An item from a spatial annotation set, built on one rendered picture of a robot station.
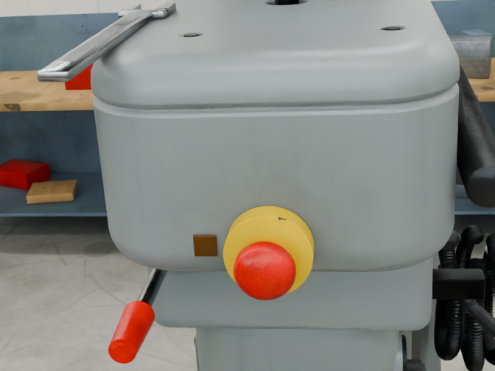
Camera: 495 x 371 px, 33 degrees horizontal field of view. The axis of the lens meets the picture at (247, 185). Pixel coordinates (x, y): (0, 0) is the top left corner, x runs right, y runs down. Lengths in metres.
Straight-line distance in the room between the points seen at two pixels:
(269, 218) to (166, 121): 0.09
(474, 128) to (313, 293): 0.19
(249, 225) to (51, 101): 4.05
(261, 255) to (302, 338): 0.25
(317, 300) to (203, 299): 0.10
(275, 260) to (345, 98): 0.11
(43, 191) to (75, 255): 0.44
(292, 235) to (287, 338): 0.23
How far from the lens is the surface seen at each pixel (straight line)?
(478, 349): 1.10
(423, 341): 1.31
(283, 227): 0.55
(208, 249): 0.58
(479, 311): 0.86
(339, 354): 0.77
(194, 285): 0.71
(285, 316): 0.72
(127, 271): 4.56
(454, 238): 0.83
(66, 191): 4.98
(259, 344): 0.77
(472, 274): 0.86
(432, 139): 0.57
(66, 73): 0.51
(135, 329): 0.60
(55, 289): 4.49
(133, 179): 0.58
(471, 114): 0.70
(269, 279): 0.54
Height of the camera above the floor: 2.01
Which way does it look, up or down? 21 degrees down
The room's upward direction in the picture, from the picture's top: 3 degrees counter-clockwise
